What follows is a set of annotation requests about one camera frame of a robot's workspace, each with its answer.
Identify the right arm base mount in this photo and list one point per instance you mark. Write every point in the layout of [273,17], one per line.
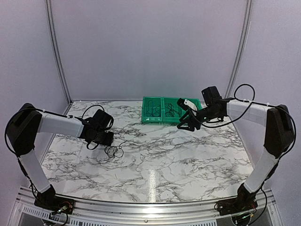
[234,205]

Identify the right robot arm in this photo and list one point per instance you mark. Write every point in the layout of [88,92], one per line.
[278,135]

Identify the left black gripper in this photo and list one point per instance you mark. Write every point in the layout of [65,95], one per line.
[108,141]

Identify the right green storage bin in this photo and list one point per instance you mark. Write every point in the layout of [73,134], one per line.
[197,103]

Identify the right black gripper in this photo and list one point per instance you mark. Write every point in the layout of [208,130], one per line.
[191,119]

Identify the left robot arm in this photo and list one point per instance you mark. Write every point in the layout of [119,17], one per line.
[20,135]

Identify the left green storage bin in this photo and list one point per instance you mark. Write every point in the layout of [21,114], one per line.
[152,111]

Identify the front aluminium rail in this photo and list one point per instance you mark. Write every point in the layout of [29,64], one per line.
[98,213]

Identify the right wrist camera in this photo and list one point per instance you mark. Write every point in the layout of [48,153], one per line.
[186,104]

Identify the middle green storage bin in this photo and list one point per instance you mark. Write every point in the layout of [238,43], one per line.
[171,111]

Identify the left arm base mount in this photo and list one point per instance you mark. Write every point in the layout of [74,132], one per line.
[59,205]

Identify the green storage bin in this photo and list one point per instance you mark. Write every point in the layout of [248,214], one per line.
[197,103]
[171,111]
[152,111]

